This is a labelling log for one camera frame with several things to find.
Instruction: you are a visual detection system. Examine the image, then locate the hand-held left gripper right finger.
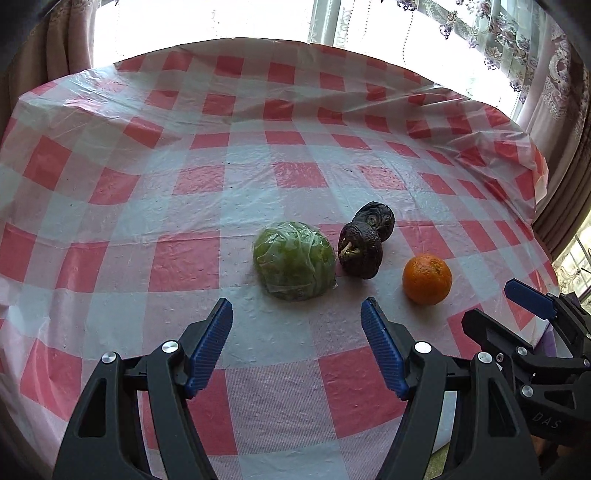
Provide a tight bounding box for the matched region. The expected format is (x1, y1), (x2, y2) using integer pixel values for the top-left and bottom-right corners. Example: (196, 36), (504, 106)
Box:
(360, 296), (541, 480)

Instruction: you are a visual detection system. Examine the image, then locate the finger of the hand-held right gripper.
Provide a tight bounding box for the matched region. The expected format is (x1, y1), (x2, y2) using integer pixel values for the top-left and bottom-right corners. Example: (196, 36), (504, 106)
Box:
(504, 278), (591, 370)
(461, 308), (571, 384)

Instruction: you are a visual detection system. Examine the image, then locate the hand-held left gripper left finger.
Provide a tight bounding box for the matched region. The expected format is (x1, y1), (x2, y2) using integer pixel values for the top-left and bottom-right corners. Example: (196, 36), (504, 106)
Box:
(52, 298), (234, 480)

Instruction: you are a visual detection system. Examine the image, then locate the orange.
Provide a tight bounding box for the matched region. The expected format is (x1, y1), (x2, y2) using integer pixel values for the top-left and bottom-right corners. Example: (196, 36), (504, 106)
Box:
(402, 253), (453, 306)

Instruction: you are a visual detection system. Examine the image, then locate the small dark shrivelled fruit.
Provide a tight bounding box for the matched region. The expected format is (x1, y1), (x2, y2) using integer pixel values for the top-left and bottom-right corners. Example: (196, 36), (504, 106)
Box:
(337, 222), (384, 280)
(353, 201), (396, 241)

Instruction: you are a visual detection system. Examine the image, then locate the small plastic-wrapped green fruit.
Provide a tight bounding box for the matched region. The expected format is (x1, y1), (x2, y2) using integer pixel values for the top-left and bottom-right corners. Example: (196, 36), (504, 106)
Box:
(252, 222), (338, 302)

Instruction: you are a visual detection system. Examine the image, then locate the brown curtain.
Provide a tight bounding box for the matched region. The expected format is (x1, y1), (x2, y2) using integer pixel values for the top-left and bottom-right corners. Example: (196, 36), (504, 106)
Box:
(531, 69), (591, 261)

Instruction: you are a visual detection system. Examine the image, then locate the red white checkered plastic tablecloth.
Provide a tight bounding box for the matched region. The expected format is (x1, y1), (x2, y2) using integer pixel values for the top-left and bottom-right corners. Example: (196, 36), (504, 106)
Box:
(0, 39), (561, 480)

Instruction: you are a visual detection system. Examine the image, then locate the floral lace curtain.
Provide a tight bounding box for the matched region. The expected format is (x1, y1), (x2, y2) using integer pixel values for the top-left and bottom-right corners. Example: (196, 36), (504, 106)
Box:
(397, 0), (591, 144)

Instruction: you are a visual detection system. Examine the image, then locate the plain pink curtain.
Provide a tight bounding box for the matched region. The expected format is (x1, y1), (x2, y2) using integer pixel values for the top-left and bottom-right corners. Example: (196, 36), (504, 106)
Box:
(44, 0), (96, 88)

